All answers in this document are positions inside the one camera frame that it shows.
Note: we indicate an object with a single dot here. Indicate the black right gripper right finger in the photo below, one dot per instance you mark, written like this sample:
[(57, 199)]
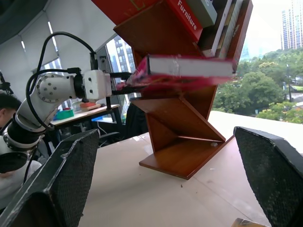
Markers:
[(274, 175)]

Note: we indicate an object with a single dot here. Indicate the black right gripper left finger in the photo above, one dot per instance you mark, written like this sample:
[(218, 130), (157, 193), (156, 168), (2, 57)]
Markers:
[(59, 179)]

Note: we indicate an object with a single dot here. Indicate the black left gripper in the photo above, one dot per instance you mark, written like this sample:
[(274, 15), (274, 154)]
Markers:
[(113, 82)]

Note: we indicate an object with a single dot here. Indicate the pink book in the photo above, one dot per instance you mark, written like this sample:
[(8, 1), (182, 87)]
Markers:
[(189, 68)]

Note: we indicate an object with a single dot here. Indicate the wooden zigzag bookshelf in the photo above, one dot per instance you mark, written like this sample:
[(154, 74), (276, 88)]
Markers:
[(180, 132)]

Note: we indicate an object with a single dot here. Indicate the red book with yellow print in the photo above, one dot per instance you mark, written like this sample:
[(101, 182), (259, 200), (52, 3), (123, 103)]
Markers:
[(118, 9)]

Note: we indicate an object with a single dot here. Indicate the red Furniture book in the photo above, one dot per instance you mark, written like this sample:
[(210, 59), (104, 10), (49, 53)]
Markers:
[(187, 16)]

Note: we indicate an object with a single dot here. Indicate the grey-green book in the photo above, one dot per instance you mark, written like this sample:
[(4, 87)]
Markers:
[(203, 11)]

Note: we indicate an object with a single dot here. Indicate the brown book with beige pages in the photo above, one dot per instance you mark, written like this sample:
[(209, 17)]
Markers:
[(230, 30)]

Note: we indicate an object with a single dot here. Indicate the wooden background desk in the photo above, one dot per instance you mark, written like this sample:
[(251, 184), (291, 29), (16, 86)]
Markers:
[(82, 115)]

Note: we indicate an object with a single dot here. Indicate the black office chair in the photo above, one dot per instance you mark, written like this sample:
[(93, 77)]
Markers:
[(110, 137)]

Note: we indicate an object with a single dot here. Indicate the green plastic bin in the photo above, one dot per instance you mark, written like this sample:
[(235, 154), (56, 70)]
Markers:
[(64, 114)]

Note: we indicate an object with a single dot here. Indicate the small white plastic piece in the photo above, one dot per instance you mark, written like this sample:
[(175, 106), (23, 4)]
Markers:
[(214, 144)]

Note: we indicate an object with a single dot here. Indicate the person with black hair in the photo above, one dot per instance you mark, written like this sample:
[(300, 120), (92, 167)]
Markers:
[(7, 106)]

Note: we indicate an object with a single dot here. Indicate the high-rise building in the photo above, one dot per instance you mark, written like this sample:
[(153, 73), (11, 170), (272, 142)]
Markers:
[(292, 26)]

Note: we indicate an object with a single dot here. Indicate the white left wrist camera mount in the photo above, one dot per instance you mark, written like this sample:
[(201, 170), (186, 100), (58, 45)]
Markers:
[(95, 84)]

